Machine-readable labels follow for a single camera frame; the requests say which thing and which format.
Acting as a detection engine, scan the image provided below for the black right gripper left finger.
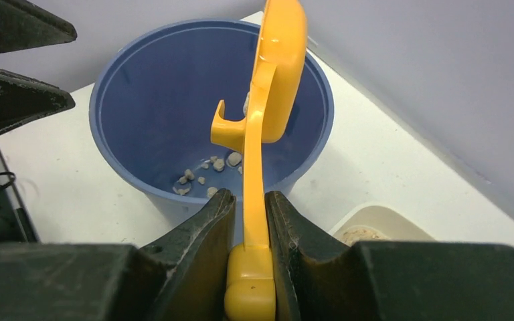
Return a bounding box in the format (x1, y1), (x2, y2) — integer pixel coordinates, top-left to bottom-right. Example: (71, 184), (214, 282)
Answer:
(0, 189), (236, 320)

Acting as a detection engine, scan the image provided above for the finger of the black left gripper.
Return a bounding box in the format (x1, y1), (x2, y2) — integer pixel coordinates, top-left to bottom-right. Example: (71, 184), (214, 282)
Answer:
(0, 0), (78, 54)
(0, 69), (75, 135)

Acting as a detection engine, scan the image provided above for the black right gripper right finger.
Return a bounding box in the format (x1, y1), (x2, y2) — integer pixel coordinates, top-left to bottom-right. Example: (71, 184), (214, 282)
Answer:
(265, 191), (514, 320)

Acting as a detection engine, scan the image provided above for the white plastic litter tray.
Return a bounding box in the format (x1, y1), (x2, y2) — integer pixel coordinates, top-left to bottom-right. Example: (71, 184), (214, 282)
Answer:
(329, 203), (434, 241)

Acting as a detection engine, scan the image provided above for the blue plastic bucket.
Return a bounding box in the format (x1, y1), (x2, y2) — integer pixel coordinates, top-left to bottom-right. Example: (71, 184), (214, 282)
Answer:
(88, 18), (335, 245)

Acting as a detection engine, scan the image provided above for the yellow slotted litter scoop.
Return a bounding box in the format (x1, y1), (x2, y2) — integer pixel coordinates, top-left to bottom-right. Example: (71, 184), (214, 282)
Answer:
(211, 0), (307, 320)

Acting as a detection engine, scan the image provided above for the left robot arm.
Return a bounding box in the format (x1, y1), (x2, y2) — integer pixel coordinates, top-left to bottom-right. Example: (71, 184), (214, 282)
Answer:
(0, 1), (77, 243)

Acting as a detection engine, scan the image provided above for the beige cat litter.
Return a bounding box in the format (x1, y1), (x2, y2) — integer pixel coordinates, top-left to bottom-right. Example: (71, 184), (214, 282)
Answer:
(340, 225), (389, 246)

